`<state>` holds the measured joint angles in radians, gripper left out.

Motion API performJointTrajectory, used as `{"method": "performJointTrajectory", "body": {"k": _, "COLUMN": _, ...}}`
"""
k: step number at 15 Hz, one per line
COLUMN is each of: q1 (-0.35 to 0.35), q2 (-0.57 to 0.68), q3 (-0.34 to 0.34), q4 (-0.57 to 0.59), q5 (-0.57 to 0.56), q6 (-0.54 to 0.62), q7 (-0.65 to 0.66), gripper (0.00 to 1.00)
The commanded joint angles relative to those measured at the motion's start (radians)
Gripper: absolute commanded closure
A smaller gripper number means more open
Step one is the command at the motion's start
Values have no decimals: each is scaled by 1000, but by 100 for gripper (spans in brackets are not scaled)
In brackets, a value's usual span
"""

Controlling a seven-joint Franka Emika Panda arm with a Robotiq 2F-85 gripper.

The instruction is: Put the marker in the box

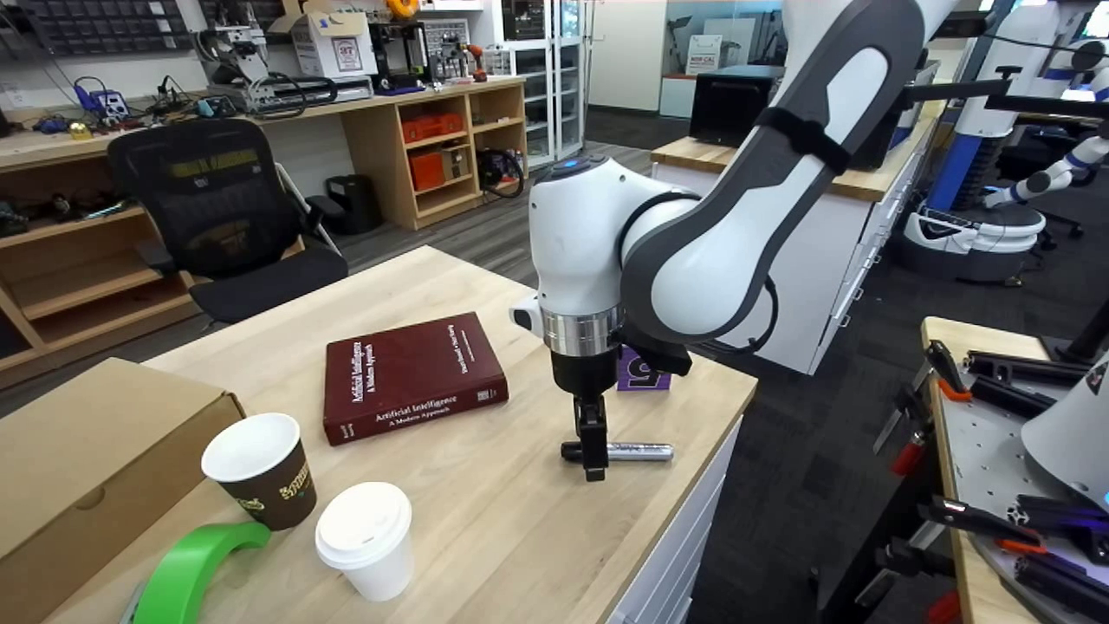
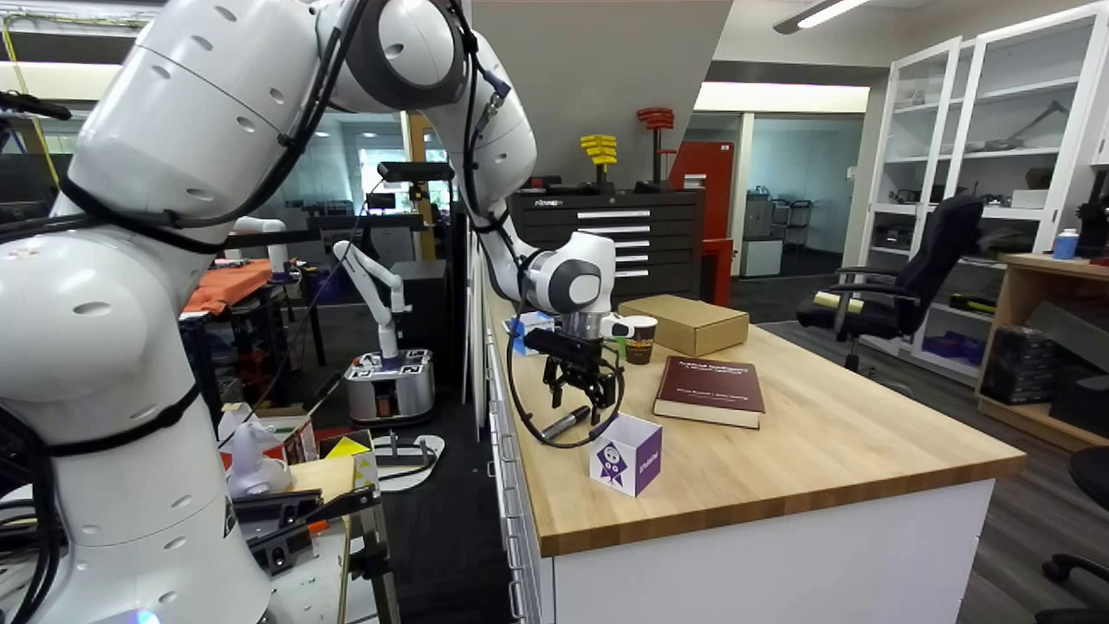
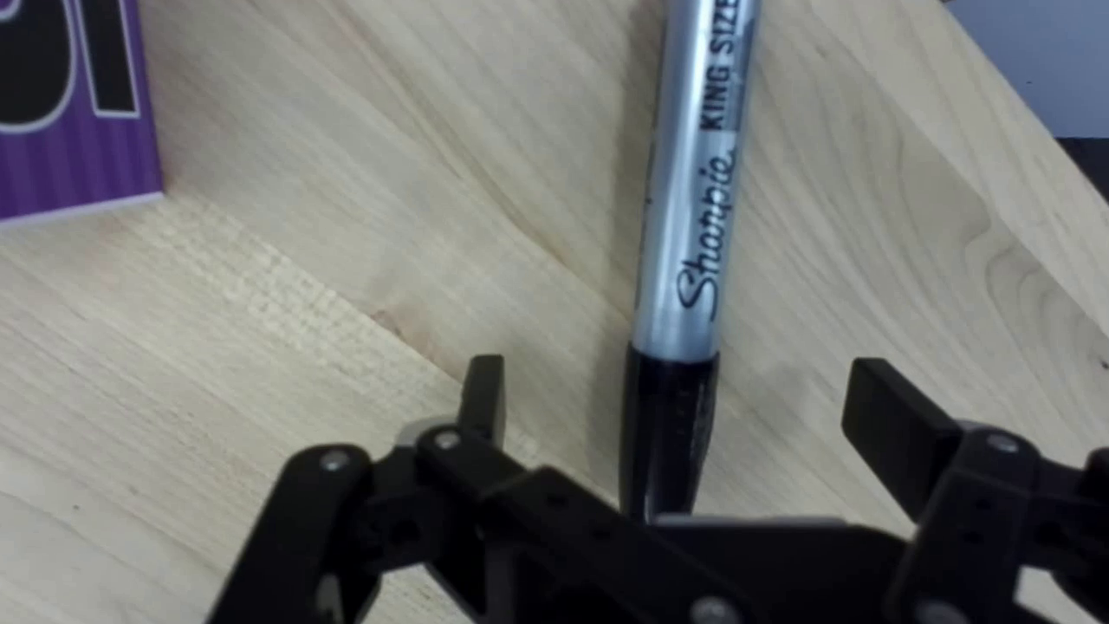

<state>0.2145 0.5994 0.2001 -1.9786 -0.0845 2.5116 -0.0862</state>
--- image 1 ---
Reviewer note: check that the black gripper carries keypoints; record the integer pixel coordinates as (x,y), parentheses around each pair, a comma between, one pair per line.
(585,373)

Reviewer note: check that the black grey marker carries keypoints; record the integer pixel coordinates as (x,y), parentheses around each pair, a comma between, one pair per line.
(644,452)

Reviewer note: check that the small white robot arm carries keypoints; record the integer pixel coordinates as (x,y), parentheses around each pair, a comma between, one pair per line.
(1043,178)

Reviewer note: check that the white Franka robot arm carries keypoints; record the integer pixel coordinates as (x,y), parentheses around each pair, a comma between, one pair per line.
(740,230)

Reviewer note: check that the round mobile robot base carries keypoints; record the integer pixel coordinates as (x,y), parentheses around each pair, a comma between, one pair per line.
(973,227)

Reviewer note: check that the white box device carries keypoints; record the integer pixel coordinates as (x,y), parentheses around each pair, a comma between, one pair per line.
(333,49)

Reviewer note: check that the brown cardboard box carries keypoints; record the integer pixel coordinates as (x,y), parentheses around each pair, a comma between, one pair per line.
(90,461)

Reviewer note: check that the white drawer table base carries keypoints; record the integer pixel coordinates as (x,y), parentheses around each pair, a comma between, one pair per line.
(672,555)

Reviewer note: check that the dark red hardcover book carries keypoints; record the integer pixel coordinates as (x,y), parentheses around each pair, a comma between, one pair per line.
(409,375)

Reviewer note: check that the white lidded paper cup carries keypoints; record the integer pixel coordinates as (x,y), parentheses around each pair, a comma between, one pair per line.
(369,543)

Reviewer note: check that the white counter with wood top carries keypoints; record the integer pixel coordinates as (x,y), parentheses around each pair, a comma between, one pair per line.
(821,290)

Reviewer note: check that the narrow orange bin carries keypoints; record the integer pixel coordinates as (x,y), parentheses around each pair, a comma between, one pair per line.
(427,168)

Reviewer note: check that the brown open paper cup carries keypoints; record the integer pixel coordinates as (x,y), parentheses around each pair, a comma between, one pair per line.
(265,474)

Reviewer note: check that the black bag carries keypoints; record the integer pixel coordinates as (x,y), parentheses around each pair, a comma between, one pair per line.
(349,204)

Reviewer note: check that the wide orange bin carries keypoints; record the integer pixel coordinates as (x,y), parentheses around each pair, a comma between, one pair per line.
(436,124)

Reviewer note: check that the wooden desk with cubby shelves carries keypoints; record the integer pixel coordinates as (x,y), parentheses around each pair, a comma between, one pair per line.
(375,149)

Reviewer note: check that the black monitor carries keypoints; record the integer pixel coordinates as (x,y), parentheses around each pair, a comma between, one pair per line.
(728,110)

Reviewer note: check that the tall glass display cabinet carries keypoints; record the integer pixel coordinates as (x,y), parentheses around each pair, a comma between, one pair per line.
(553,74)

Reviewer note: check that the wooden workbench with tools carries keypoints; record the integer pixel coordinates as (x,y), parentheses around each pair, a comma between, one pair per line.
(983,461)

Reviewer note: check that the green tape roll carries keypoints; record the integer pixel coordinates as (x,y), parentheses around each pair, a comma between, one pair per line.
(193,573)

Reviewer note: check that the black mesh office chair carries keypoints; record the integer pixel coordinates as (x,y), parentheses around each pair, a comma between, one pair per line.
(221,212)

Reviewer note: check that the black 3D printer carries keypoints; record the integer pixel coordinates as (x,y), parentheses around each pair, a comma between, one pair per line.
(401,52)

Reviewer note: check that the black orange bar clamp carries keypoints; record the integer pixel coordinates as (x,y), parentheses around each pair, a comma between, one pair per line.
(1053,573)

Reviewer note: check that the low wooden shelf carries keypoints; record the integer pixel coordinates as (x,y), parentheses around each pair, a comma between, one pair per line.
(82,290)

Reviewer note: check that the black metal stand bar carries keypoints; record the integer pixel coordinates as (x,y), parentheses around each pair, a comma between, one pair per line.
(1043,105)

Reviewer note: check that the blue tool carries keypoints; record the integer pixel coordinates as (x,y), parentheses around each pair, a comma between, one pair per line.
(97,102)

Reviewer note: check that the dark wall bin rack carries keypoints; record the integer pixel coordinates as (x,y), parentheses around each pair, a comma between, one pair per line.
(97,23)

